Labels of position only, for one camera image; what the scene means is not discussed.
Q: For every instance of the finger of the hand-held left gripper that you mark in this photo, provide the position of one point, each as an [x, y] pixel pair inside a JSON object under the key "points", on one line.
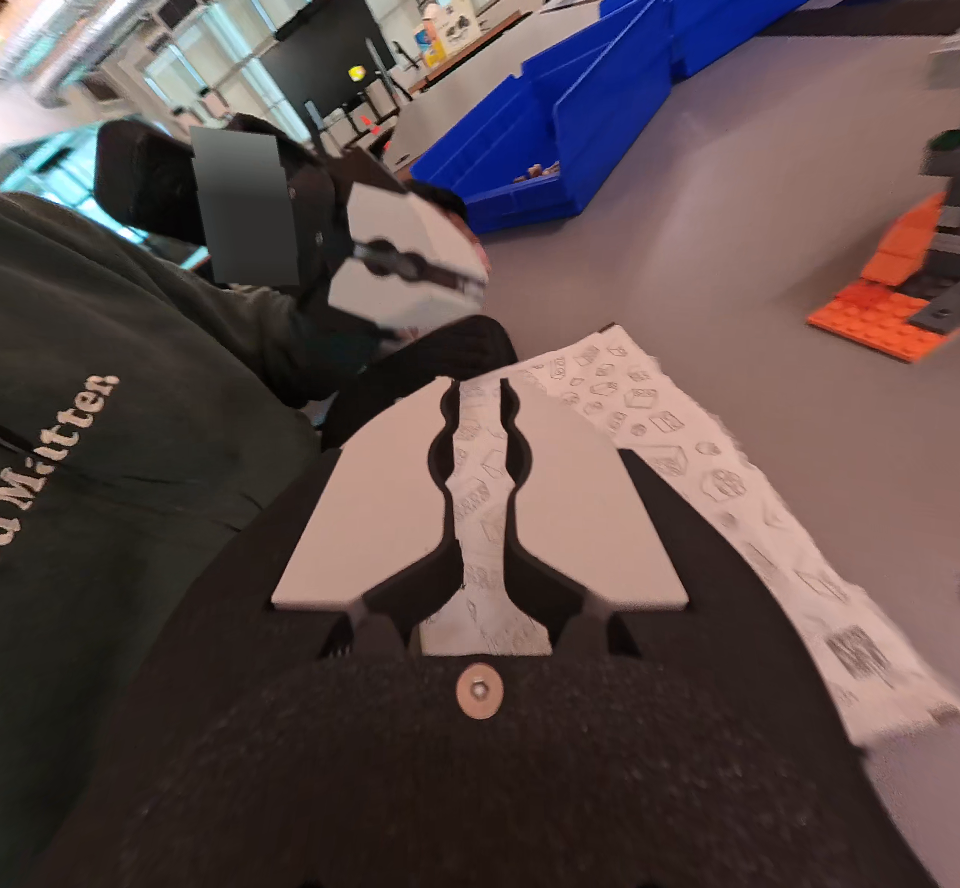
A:
{"points": [[397, 303], [405, 224]]}

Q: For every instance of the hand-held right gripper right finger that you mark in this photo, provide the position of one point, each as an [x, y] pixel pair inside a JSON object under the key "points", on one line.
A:
{"points": [[600, 520]]}

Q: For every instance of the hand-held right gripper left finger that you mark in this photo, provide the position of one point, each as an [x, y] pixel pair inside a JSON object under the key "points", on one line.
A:
{"points": [[367, 520]]}

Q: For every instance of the pile of toy bricks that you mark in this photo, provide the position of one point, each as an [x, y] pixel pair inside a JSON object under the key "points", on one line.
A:
{"points": [[536, 171]]}

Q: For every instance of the person's left forearm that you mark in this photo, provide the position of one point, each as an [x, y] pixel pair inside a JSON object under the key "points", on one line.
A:
{"points": [[315, 355]]}

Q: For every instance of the grey desk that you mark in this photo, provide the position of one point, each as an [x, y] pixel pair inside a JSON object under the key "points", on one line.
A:
{"points": [[712, 190]]}

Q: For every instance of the black quilted cushion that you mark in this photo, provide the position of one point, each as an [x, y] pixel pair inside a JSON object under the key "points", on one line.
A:
{"points": [[435, 363]]}

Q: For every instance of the large printed white paper bag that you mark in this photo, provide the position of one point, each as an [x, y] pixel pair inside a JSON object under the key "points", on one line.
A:
{"points": [[712, 468]]}

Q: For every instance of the black television screen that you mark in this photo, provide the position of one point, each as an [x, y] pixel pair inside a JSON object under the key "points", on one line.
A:
{"points": [[330, 47]]}

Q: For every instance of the blue and yellow box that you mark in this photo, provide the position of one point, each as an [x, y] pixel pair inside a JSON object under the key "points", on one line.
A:
{"points": [[429, 44]]}

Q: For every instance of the wooden table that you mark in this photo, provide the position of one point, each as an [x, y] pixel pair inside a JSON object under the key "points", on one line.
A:
{"points": [[480, 40]]}

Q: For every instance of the white printed box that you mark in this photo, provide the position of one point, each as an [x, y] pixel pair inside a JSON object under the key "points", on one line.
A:
{"points": [[461, 17]]}

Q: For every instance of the grey toy brick building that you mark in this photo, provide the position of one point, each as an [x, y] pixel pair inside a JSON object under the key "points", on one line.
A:
{"points": [[900, 265]]}

